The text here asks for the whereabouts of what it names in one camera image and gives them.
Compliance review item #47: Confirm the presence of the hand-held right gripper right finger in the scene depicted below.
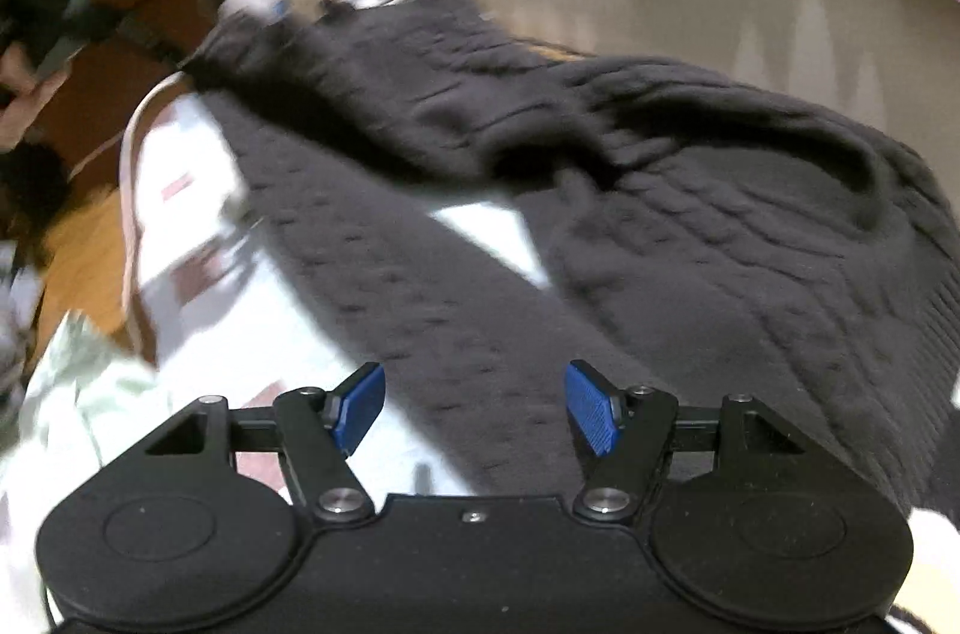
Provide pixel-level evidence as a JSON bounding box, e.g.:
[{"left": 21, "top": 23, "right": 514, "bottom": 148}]
[{"left": 563, "top": 360, "right": 809, "bottom": 523}]

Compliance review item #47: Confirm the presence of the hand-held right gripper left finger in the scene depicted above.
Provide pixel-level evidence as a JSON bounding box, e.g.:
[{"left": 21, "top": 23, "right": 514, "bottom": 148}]
[{"left": 142, "top": 361, "right": 388, "bottom": 525}]

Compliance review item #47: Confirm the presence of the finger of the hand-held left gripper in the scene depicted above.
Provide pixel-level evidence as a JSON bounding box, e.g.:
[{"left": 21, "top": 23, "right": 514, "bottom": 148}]
[{"left": 112, "top": 10, "right": 197, "bottom": 74}]

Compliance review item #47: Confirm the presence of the dark cable-knit sweater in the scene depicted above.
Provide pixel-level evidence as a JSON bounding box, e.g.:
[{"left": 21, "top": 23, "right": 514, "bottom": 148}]
[{"left": 184, "top": 0, "right": 960, "bottom": 534}]

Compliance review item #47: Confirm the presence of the person's left hand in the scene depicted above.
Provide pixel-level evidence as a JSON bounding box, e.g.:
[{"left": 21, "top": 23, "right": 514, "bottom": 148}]
[{"left": 0, "top": 41, "right": 74, "bottom": 153}]

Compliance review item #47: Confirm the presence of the light green cloth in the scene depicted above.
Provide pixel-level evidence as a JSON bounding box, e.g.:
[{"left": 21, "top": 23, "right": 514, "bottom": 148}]
[{"left": 0, "top": 310, "right": 162, "bottom": 605}]

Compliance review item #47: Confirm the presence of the beige bed frame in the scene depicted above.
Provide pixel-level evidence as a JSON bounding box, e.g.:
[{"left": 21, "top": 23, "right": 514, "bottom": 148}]
[{"left": 405, "top": 0, "right": 960, "bottom": 170}]

